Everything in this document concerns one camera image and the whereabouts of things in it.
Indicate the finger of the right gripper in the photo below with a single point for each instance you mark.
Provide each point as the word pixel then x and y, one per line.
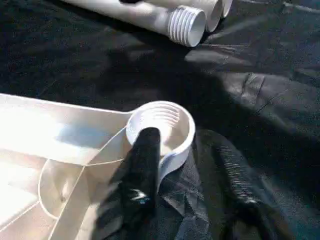
pixel 131 1

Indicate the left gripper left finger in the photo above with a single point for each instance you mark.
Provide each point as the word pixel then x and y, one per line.
pixel 137 175

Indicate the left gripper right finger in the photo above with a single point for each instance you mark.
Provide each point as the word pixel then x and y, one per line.
pixel 235 190

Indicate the black work mat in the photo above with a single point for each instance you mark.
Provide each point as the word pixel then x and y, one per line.
pixel 75 62

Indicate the white plastic table top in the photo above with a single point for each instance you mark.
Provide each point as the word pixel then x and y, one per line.
pixel 50 125

